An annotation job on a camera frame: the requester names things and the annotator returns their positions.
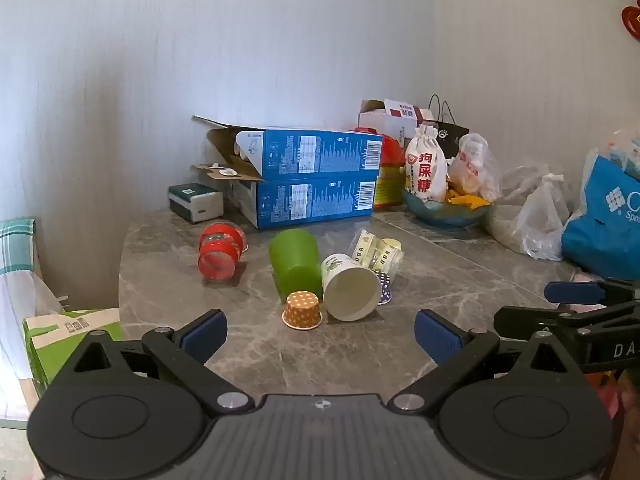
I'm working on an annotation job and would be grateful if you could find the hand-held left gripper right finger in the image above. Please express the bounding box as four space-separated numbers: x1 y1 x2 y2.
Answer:
388 309 582 414

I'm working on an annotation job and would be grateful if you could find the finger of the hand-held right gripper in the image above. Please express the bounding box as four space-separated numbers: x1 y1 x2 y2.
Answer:
543 278 640 307
493 302 640 344

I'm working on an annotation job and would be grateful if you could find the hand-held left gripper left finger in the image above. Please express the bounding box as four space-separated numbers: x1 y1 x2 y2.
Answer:
62 309 255 416

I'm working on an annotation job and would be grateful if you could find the purple dotted small paper cup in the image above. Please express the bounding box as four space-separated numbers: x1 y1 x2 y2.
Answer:
372 270 394 306

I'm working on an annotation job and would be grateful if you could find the red plastic cup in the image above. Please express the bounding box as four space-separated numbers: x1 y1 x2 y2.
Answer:
197 220 249 281

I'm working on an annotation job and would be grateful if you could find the orange dotted small paper cup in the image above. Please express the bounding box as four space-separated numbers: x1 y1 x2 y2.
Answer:
282 290 322 330

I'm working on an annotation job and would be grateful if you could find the white printed paper cup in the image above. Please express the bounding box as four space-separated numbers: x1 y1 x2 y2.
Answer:
320 253 383 323

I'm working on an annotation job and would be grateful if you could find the clear printed plastic cup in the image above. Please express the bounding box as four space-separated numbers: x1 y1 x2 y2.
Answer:
351 229 405 279

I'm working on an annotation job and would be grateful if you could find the green plastic cup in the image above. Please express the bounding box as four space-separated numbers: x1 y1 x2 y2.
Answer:
268 228 324 305

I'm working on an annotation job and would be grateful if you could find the blue shopping bag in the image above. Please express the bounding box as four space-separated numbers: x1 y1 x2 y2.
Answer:
561 130 640 282

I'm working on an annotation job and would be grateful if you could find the clear plastic bag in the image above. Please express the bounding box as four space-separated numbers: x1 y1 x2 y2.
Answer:
484 161 576 261

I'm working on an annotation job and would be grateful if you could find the blue ceramic bowl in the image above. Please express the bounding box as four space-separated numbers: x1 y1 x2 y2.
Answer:
401 187 493 227

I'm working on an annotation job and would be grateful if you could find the small green white box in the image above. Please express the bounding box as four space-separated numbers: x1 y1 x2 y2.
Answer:
167 182 225 225

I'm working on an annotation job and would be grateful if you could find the green white carton box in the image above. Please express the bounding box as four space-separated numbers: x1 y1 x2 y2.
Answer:
22 308 124 394

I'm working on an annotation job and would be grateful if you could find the yellow fruit peel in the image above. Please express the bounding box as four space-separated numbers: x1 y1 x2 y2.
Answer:
446 187 492 210

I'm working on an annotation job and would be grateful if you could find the clear bag of snacks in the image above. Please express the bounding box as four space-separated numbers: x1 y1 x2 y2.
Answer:
446 132 502 202

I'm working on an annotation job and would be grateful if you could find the blue cardboard box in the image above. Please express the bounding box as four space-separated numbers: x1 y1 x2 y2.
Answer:
192 114 385 182
190 162 380 230

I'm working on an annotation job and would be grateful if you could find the red yellow packet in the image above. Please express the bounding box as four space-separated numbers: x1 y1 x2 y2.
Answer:
372 136 407 210

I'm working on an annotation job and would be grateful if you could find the black paper bag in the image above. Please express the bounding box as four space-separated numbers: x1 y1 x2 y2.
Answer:
427 94 471 160

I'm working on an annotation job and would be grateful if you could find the green plaid cloth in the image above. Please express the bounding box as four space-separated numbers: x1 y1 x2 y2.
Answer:
0 217 40 277

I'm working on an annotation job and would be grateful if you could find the white red carton box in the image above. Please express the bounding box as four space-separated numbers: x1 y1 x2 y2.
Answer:
357 98 435 142

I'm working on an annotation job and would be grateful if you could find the white drawstring pouch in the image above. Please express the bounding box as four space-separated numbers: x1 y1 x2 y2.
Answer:
404 121 448 203

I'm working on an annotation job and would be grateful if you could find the red wall ornament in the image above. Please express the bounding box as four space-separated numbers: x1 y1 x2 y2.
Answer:
621 4 640 40

